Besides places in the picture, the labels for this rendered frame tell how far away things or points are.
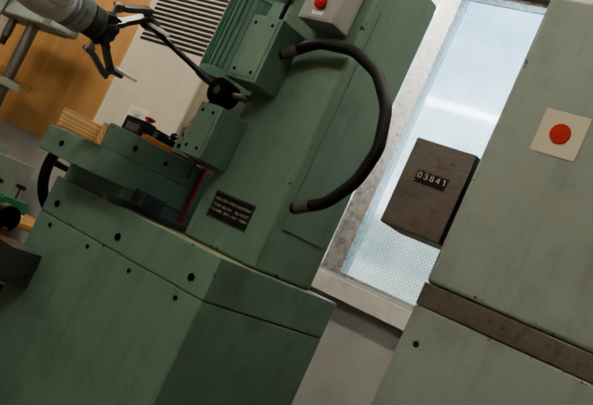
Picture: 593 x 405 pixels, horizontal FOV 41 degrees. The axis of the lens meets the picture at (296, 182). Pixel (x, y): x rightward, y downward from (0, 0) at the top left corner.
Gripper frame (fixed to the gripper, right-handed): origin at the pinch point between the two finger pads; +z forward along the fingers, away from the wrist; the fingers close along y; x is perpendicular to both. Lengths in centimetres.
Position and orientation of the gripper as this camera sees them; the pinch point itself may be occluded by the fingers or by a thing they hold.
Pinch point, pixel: (146, 55)
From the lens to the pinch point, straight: 201.0
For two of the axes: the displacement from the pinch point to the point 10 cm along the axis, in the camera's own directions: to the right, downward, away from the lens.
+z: 5.4, 3.1, 7.8
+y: 6.1, -7.9, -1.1
